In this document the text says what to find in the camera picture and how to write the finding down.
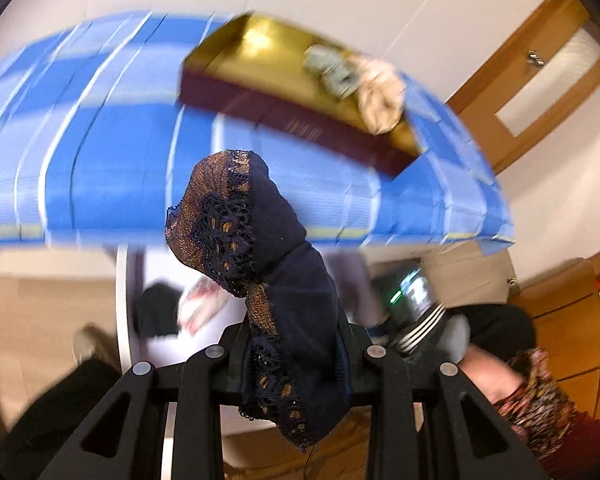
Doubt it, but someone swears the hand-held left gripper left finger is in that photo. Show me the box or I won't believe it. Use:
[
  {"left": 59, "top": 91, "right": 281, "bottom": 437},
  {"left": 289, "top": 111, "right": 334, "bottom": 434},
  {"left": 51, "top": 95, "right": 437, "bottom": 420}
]
[{"left": 40, "top": 324, "right": 255, "bottom": 480}]

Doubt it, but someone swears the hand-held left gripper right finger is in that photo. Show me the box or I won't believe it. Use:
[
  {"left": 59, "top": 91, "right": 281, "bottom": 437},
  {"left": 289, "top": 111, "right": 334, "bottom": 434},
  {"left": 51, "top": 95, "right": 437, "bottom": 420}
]
[{"left": 336, "top": 324, "right": 548, "bottom": 480}]

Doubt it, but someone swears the pink white cloth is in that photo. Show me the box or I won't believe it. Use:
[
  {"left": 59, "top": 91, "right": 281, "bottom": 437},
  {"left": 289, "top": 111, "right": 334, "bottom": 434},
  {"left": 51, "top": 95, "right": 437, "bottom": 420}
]
[{"left": 176, "top": 280, "right": 228, "bottom": 333}]

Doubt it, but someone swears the black sock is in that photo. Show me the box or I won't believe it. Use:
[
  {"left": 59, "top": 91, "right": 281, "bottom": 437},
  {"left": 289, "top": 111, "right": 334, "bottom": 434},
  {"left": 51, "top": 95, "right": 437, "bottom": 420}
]
[{"left": 132, "top": 282, "right": 183, "bottom": 338}]

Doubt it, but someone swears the navy lace underwear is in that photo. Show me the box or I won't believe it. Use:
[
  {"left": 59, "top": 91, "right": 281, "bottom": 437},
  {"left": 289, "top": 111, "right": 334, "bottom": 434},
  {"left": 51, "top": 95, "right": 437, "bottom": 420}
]
[{"left": 165, "top": 149, "right": 353, "bottom": 450}]

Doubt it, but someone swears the cream cloth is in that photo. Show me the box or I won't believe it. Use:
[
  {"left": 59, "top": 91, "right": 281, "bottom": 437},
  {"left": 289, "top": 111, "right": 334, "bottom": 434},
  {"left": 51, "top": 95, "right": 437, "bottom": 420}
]
[{"left": 350, "top": 55, "right": 406, "bottom": 136}]

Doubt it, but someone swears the dark red gold-lined box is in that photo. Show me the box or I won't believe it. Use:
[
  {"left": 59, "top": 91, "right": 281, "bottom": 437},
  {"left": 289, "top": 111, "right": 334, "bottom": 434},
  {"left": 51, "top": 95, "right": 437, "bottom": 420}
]
[{"left": 180, "top": 10, "right": 428, "bottom": 178}]

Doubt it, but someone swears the grey green sock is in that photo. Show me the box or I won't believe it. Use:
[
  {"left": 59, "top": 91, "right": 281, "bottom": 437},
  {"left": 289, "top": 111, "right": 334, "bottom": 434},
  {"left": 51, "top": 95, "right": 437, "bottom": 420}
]
[{"left": 302, "top": 45, "right": 361, "bottom": 98}]

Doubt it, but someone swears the person's right forearm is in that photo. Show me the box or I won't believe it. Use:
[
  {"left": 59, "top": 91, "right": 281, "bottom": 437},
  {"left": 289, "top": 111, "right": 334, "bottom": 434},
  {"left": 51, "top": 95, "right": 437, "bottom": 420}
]
[{"left": 460, "top": 345, "right": 581, "bottom": 461}]

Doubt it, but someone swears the person's foot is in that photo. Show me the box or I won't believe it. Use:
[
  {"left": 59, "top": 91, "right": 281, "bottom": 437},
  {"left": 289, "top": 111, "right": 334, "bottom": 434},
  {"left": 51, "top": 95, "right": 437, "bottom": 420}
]
[{"left": 72, "top": 327, "right": 113, "bottom": 376}]

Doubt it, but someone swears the wooden cabinet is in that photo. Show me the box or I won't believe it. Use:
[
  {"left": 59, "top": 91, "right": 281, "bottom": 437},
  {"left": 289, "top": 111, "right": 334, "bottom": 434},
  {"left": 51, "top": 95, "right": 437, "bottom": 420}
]
[{"left": 510, "top": 245, "right": 600, "bottom": 421}]

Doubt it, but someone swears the wooden door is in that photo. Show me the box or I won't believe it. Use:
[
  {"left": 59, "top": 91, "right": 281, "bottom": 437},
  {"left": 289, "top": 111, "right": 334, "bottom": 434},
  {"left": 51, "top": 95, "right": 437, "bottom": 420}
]
[{"left": 447, "top": 0, "right": 600, "bottom": 176}]

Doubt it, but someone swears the blue plaid cloth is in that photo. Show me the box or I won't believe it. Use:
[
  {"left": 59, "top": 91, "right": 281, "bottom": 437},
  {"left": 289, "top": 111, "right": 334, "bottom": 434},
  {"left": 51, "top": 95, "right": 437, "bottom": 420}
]
[{"left": 0, "top": 10, "right": 516, "bottom": 256}]

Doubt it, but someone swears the person's dark red garment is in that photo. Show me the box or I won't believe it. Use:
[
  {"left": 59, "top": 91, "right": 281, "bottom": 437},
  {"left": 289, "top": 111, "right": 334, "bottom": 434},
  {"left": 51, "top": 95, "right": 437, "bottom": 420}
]
[{"left": 555, "top": 410, "right": 600, "bottom": 480}]

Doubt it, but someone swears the frosted door glass pane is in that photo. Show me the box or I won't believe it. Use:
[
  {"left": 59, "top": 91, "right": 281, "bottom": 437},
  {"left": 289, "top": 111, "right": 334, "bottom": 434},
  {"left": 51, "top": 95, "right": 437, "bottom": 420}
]
[{"left": 495, "top": 27, "right": 600, "bottom": 136}]

